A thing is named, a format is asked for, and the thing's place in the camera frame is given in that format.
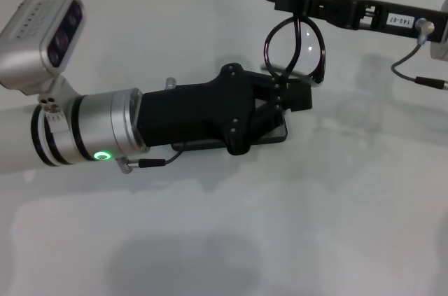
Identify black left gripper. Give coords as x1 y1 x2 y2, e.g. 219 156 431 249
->
138 62 314 156

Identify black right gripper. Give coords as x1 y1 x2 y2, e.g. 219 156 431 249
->
275 0 448 44

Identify black glasses case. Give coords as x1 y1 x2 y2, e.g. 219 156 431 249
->
170 110 289 153

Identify black round glasses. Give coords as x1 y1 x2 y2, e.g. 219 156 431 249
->
247 0 328 87

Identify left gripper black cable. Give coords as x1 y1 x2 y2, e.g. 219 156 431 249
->
117 141 192 173

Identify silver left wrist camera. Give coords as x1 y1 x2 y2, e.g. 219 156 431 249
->
0 0 88 115

